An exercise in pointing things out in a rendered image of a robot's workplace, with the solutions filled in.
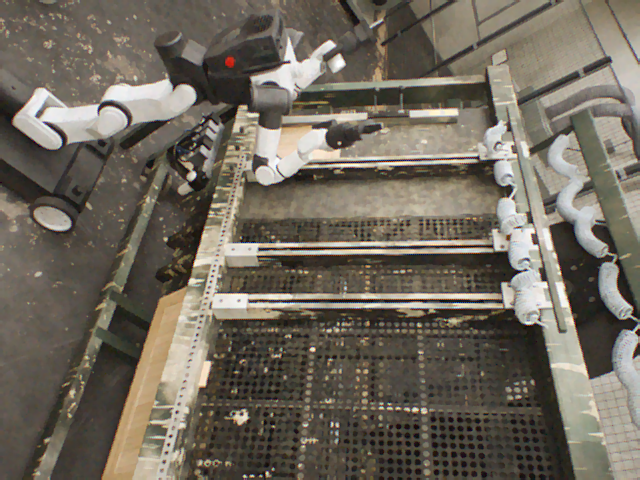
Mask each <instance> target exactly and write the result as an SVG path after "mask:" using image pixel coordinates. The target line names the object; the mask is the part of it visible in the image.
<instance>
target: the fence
mask: <svg viewBox="0 0 640 480"><path fill-rule="evenodd" d="M444 110H456V114H448V115H445V113H444ZM434 111H440V113H441V115H429V112H434ZM330 119H336V121H337V125H338V123H340V122H350V123H351V124H357V123H360V122H364V121H366V120H370V119H367V113H358V114H335V115H313V116H290V117H283V123H282V127H298V126H312V125H314V123H318V122H323V121H326V120H330ZM372 120H373V122H374V123H379V122H383V124H384V125H391V124H416V123H441V122H458V108H451V109H428V111H410V117H401V118H376V119H372Z"/></svg>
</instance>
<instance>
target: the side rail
mask: <svg viewBox="0 0 640 480"><path fill-rule="evenodd" d="M484 84H485V81H484V75H471V76H467V77H450V78H430V79H410V80H390V81H371V82H351V83H331V84H311V85H308V86H306V88H305V89H303V90H302V91H299V92H300V96H298V97H297V98H296V99H294V100H292V110H311V109H317V106H332V109H333V108H355V107H374V95H372V93H371V90H372V87H374V86H376V87H378V90H380V91H379V93H378V94H377V95H376V106H377V105H400V104H401V94H398V93H397V87H399V86H400V85H403V86H405V93H404V94H403V104H422V103H445V100H446V99H461V102H467V101H483V98H484V90H485V89H484Z"/></svg>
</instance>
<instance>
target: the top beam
mask: <svg viewBox="0 0 640 480"><path fill-rule="evenodd" d="M486 79H487V81H485V83H487V85H485V93H486V99H488V103H487V104H489V109H490V115H491V120H492V125H493V128H494V127H495V126H497V125H498V124H499V122H500V121H501V120H502V122H501V124H502V125H503V128H504V126H505V127H507V126H506V122H509V119H508V113H507V105H512V108H513V112H514V117H515V121H516V125H517V129H518V133H519V138H520V142H526V145H527V149H528V153H529V158H527V159H525V160H526V164H527V168H528V173H529V177H530V181H531V185H532V189H533V194H534V198H535V203H536V207H537V212H538V216H539V220H540V224H542V228H548V233H549V237H550V241H551V245H552V251H548V254H549V258H550V263H551V268H552V272H553V276H554V280H556V282H562V287H563V291H564V295H565V299H566V304H567V309H562V310H563V314H564V319H565V324H566V328H567V331H566V333H559V332H558V327H557V323H556V318H555V314H553V309H537V310H538V311H540V316H538V318H537V320H539V321H540V323H542V324H544V325H546V326H548V329H546V328H544V327H543V326H541V325H539V324H536V322H534V324H532V326H533V331H534V336H535V342H536V347H538V352H539V357H540V363H541V368H542V373H543V379H544V384H545V389H546V395H547V396H548V400H549V405H550V411H551V416H552V421H553V427H554V432H555V437H556V443H558V448H559V453H560V459H561V464H562V469H563V475H564V480H616V479H615V475H614V471H612V467H611V462H610V458H609V455H608V451H607V446H606V442H605V438H604V433H603V430H602V429H601V425H600V421H599V416H598V412H597V409H596V405H595V400H594V396H593V392H591V388H590V383H589V379H588V375H587V370H586V367H585V363H584V359H583V355H582V350H580V346H579V342H578V338H577V333H576V329H575V326H574V322H573V317H572V313H571V309H570V305H568V300H567V296H566V292H565V288H564V284H563V280H562V276H561V272H560V268H559V263H558V259H557V255H555V251H554V246H553V243H552V239H551V235H550V231H549V226H548V222H547V218H546V214H545V209H544V205H543V202H542V198H540V197H541V194H539V189H538V185H537V181H536V177H535V172H534V168H533V164H532V160H531V157H530V152H529V148H528V144H527V140H526V136H525V131H524V127H523V123H522V119H520V115H519V111H518V107H517V103H516V99H515V94H514V90H513V86H512V82H511V77H510V74H509V70H508V66H507V65H500V66H487V68H486ZM501 124H500V125H501ZM500 140H501V141H502V142H514V141H513V137H512V132H511V131H508V130H507V128H505V131H504V133H503V134H502V135H501V139H500ZM506 161H507V162H509V163H510V164H511V166H512V173H513V175H514V180H513V182H512V183H514V184H515V185H517V187H515V186H513V185H511V184H507V185H504V188H505V194H506V198H510V196H511V195H512V193H513V192H514V189H515V188H517V190H516V192H515V194H514V195H513V197H512V200H513V201H514V202H515V204H516V209H515V211H516V214H517V215H518V214H519V215H520V217H521V214H522V215H523V219H524V217H527V215H526V212H530V209H529V204H528V200H527V196H526V190H524V186H523V182H522V178H521V173H520V168H519V164H518V159H506ZM529 256H530V257H531V263H530V265H529V266H528V268H530V269H531V270H533V271H534V270H535V272H536V275H537V273H538V274H539V271H538V268H543V263H542V259H540V255H539V251H529Z"/></svg>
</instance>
